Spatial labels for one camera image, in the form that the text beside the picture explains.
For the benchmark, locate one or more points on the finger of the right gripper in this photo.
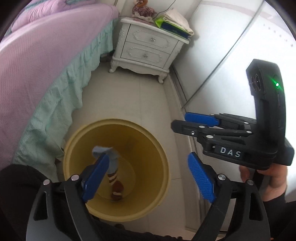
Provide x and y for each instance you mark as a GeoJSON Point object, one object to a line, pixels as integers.
{"type": "Point", "coordinates": [201, 118]}
{"type": "Point", "coordinates": [202, 130]}

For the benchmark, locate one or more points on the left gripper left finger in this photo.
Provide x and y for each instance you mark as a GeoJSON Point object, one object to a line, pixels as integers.
{"type": "Point", "coordinates": [78, 190]}

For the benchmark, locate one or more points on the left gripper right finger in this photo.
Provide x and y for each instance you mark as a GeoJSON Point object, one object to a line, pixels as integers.
{"type": "Point", "coordinates": [249, 219]}

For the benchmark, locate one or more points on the blue brown striped sock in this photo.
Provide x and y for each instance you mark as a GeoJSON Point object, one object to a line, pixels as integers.
{"type": "Point", "coordinates": [117, 187]}

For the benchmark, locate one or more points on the yellow trash bin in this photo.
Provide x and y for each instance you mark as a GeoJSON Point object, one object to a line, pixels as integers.
{"type": "Point", "coordinates": [137, 177]}

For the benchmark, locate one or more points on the person's right hand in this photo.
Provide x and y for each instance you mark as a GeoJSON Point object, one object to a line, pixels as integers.
{"type": "Point", "coordinates": [277, 181]}

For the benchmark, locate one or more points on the person's black right sleeve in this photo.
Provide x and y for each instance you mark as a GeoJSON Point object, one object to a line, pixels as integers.
{"type": "Point", "coordinates": [281, 217]}

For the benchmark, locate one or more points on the person's black sleeve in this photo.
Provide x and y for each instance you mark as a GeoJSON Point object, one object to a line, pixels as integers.
{"type": "Point", "coordinates": [19, 187]}
{"type": "Point", "coordinates": [281, 217]}

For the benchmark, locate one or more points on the person's black left sleeve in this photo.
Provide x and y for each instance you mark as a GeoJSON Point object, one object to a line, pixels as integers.
{"type": "Point", "coordinates": [19, 187]}

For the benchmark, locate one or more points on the white ornate nightstand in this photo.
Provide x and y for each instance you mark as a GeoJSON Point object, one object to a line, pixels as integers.
{"type": "Point", "coordinates": [145, 49]}

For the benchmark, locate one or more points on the stack of books and papers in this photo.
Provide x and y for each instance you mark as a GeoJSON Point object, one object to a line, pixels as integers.
{"type": "Point", "coordinates": [173, 22]}

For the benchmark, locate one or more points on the brown doll on nightstand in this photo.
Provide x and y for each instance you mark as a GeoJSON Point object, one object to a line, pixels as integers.
{"type": "Point", "coordinates": [142, 11]}

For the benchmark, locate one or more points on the pink bed with sheet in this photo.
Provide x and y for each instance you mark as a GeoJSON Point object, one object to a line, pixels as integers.
{"type": "Point", "coordinates": [44, 67]}

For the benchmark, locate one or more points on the folded pink quilt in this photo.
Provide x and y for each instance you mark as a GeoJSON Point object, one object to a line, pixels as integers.
{"type": "Point", "coordinates": [38, 9]}

